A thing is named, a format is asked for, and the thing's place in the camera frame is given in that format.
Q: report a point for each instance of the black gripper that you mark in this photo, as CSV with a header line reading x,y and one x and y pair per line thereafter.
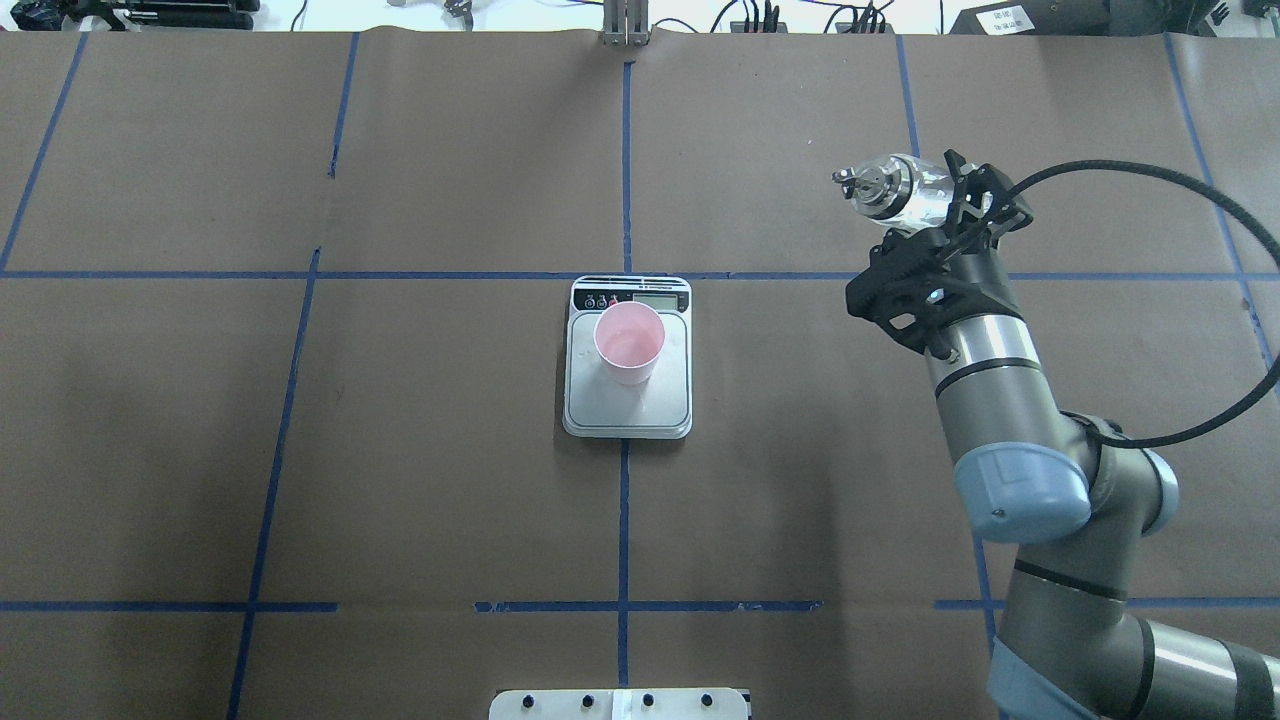
x,y
968,268

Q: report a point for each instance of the clear glass sauce bottle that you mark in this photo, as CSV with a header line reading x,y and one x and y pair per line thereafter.
x,y
898,191

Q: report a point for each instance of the pink plastic cup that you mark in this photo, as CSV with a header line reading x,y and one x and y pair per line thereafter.
x,y
629,338

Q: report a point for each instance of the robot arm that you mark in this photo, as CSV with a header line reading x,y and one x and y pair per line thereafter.
x,y
1072,491

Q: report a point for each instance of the digital kitchen scale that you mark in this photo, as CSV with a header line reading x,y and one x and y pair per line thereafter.
x,y
594,406

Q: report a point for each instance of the black box with white label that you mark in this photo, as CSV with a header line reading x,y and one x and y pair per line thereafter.
x,y
1040,18

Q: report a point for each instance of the black power strip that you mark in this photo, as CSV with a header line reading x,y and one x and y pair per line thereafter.
x,y
804,17

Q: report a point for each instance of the brown paper table cover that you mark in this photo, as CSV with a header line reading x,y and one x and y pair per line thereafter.
x,y
392,375

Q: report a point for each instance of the black folded tripod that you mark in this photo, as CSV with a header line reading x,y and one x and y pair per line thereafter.
x,y
122,15

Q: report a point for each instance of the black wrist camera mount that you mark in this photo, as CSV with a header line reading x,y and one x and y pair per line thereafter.
x,y
916,287

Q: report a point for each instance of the aluminium frame post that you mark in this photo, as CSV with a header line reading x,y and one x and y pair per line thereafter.
x,y
626,23

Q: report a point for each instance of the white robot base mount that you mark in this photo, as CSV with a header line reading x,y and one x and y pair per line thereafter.
x,y
622,703

